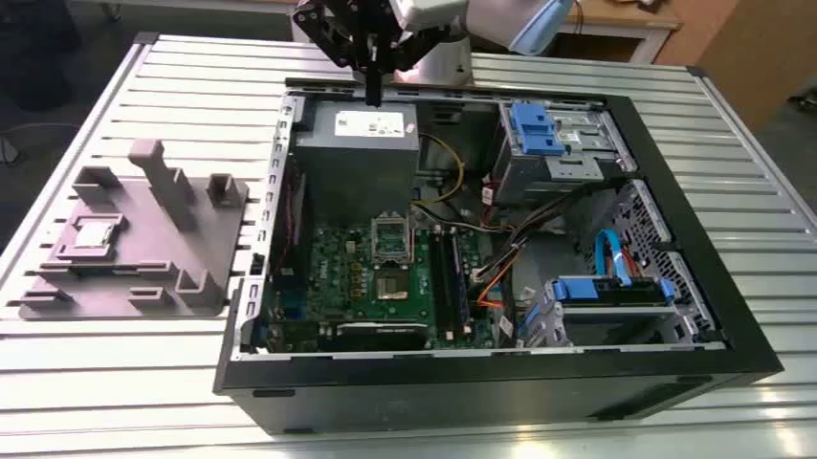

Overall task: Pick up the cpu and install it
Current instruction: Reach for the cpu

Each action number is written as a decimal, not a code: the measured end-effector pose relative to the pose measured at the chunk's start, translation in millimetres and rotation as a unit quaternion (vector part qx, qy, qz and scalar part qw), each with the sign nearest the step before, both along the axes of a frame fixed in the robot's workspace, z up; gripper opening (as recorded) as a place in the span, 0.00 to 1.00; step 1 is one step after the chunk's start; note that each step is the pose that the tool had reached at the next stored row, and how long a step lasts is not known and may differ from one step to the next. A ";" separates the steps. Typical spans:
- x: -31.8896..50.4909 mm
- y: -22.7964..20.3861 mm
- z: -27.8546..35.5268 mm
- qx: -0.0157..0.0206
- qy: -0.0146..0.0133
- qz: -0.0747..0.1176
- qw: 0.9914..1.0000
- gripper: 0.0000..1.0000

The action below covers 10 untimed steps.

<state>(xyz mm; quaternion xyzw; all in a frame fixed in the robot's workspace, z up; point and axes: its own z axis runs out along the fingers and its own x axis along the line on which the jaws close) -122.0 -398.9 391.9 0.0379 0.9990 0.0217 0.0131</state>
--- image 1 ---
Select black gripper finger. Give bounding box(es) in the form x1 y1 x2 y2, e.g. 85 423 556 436
373 26 458 107
291 0 375 107

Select thin red wire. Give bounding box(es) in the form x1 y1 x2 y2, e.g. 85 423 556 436
279 166 307 276

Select green RAM stick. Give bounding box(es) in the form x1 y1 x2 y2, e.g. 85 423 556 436
69 265 141 279

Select blue disk carrier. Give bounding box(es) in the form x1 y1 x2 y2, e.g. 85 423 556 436
510 102 568 157

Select black RAM slot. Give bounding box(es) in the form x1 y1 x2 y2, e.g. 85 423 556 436
427 227 450 336

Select metal disk bay cage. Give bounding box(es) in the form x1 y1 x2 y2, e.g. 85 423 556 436
494 98 639 207

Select metal socket cover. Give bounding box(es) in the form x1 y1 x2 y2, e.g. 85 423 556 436
369 208 411 263

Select black RAM stick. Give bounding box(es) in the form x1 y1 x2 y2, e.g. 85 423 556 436
448 228 475 334

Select CPU socket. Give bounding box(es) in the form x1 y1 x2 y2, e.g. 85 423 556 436
372 267 414 302

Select yellow wire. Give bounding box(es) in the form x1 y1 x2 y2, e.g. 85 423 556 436
411 133 464 207

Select grey parts rack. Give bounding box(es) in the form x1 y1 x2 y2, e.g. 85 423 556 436
16 138 251 320

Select black sleeved cable bundle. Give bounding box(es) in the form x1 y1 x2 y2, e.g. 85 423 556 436
471 177 639 286

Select silver CPU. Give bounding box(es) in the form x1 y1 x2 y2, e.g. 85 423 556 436
73 222 120 248

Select orange wires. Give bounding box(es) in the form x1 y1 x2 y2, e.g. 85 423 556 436
475 276 511 312

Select black disk in blue carrier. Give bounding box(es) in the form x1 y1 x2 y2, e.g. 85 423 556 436
547 274 678 307

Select green motherboard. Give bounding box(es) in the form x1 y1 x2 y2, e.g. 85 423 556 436
267 224 499 353

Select brown wooden cabinet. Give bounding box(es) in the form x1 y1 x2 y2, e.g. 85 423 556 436
657 0 817 130

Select metal disk bay frame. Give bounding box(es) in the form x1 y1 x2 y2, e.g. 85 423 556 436
519 281 729 350

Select black graphics card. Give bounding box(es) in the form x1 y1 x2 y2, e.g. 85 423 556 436
335 320 430 353

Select black open PC case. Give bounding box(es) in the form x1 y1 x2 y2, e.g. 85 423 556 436
212 76 785 436

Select black office chair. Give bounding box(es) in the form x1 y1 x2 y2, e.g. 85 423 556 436
0 0 81 114

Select wooden desk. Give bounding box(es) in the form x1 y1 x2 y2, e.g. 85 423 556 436
547 0 685 63

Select grey power supply unit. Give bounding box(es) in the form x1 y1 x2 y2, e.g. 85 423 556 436
291 100 423 226

